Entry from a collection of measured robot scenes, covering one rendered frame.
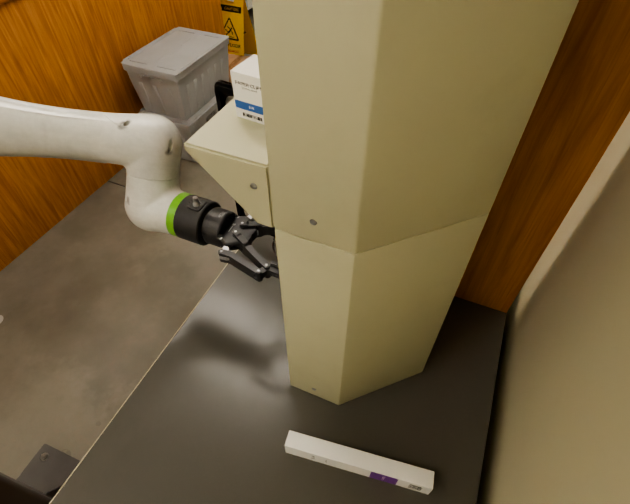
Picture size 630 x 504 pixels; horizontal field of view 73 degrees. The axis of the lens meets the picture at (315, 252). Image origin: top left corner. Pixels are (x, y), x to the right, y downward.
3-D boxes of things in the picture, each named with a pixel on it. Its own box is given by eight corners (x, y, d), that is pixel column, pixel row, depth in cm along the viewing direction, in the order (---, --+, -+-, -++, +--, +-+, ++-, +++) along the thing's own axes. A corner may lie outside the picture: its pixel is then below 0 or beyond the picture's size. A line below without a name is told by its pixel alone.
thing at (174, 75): (237, 83, 303) (230, 35, 278) (189, 126, 266) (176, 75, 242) (188, 72, 314) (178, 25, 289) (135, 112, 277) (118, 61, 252)
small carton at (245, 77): (290, 108, 55) (288, 62, 51) (269, 126, 52) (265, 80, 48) (258, 98, 57) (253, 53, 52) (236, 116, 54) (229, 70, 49)
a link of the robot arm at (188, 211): (205, 221, 93) (180, 249, 87) (194, 179, 84) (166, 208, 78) (229, 229, 91) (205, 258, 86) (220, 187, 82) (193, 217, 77)
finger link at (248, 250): (237, 227, 81) (231, 231, 81) (270, 262, 75) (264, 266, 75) (240, 241, 84) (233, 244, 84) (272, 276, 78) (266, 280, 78)
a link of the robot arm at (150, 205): (150, 214, 97) (113, 229, 87) (150, 160, 91) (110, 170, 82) (202, 232, 93) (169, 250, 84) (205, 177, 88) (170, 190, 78)
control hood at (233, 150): (357, 109, 74) (362, 51, 67) (273, 230, 54) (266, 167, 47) (298, 96, 77) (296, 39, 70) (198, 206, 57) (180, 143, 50)
